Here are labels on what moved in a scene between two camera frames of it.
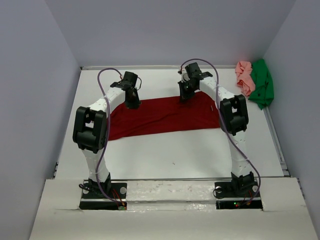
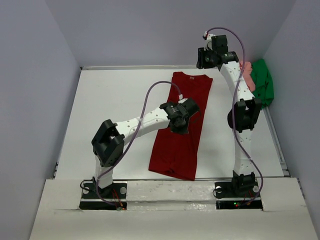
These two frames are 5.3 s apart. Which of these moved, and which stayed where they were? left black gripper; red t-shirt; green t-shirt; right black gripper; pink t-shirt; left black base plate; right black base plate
Moved: red t-shirt; left black gripper; right black gripper
Stayed: green t-shirt; right black base plate; left black base plate; pink t-shirt
